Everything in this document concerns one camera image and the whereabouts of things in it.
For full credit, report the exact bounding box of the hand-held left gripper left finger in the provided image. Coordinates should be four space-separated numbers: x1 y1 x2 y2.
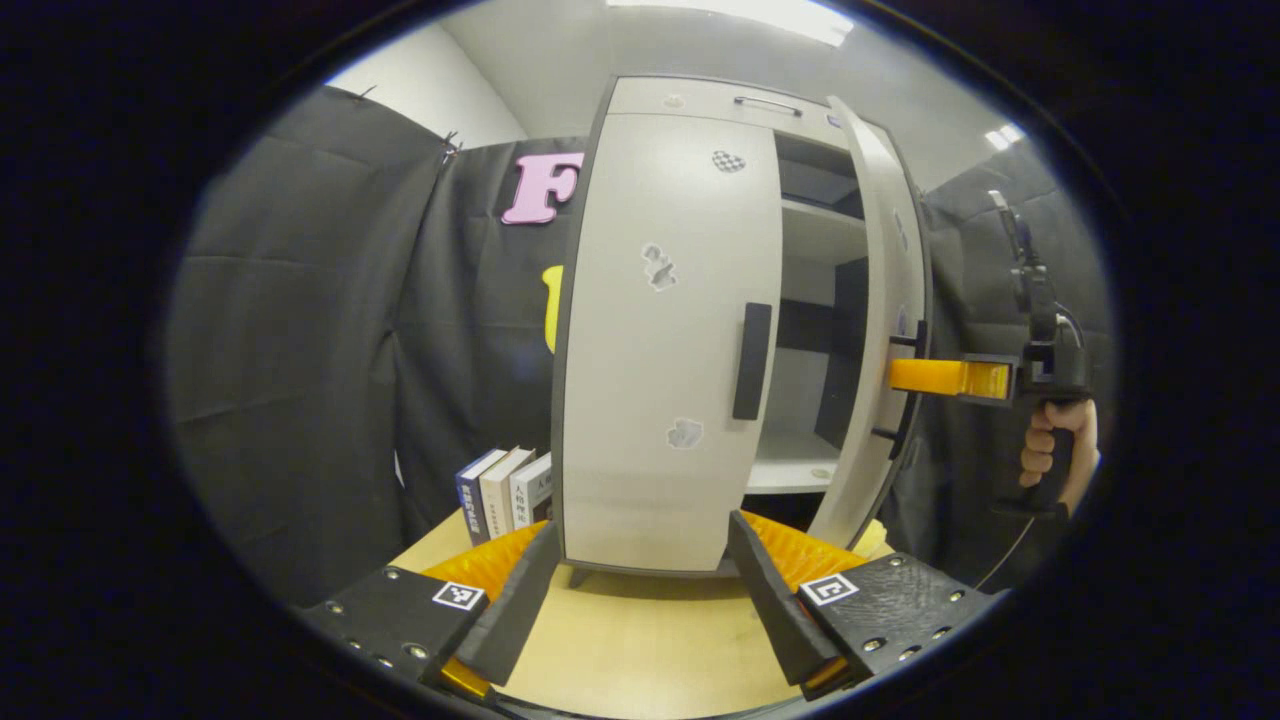
298 519 564 701

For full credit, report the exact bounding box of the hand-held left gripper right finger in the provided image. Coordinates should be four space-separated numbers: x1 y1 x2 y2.
726 509 1003 699

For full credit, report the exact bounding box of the black backdrop cloth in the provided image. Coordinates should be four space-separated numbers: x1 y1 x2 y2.
165 85 1116 606

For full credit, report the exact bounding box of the long ceiling light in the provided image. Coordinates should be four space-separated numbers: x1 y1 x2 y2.
605 0 857 47

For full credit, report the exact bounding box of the beige spine book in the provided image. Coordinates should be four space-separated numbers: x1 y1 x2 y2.
480 447 537 542

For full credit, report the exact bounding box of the blue spine book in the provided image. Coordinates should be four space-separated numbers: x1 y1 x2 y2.
455 448 508 547

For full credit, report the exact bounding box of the white spine book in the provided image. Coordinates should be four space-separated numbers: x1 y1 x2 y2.
510 452 554 532

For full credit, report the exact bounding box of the grey cabinet door checkered sticker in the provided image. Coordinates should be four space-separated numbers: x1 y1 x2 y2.
555 110 784 578

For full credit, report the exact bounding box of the grey double-door shoe cabinet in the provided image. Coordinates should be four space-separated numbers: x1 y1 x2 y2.
550 75 936 581

